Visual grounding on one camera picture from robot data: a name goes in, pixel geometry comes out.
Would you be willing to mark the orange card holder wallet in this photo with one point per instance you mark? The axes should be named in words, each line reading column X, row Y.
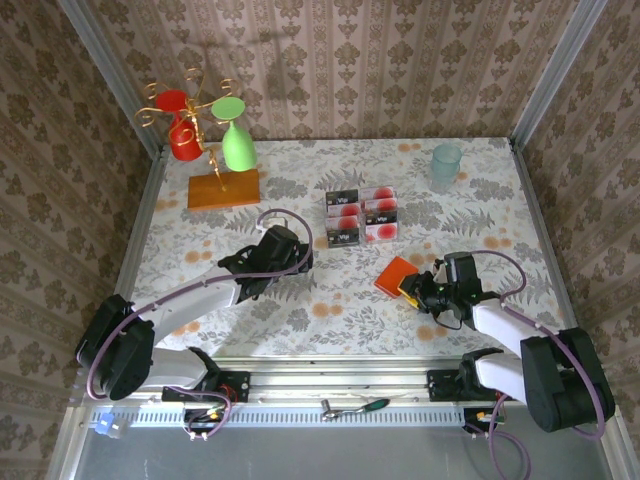
column 392, row 277

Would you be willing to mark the white card with red dot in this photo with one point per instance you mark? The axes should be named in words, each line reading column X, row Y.
column 347, row 211
column 385, row 232
column 382, row 193
column 384, row 206
column 347, row 224

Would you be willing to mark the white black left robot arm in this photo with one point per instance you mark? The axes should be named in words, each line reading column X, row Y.
column 200, row 300

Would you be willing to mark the floral tablecloth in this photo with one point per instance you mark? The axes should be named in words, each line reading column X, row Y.
column 300, row 160

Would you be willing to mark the green wine glass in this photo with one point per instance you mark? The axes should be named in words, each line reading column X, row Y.
column 239, row 150

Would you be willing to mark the teal translucent plastic cup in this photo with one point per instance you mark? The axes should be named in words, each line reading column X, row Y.
column 445, row 170

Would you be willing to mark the red wine glass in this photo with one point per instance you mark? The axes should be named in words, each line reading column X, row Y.
column 182, row 145

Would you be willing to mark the grey metal shelf panel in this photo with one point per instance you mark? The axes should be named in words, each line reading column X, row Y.
column 325, row 455

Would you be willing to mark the blue white small connector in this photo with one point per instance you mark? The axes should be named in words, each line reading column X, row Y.
column 104, row 425

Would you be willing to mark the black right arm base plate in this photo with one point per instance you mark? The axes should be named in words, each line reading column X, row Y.
column 440, row 387

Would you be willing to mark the aluminium mounting rail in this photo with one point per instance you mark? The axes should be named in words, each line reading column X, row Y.
column 340, row 380

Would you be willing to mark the black power connector bracket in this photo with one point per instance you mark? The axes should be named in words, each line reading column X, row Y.
column 200, row 416
column 475, row 417

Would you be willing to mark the aluminium table side rail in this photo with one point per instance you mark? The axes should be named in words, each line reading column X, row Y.
column 147, row 210
column 537, row 215

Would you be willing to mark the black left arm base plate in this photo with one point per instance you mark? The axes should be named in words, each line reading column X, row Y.
column 240, row 385

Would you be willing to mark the aluminium frame post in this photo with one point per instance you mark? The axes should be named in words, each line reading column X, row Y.
column 115, row 85
column 555, row 75

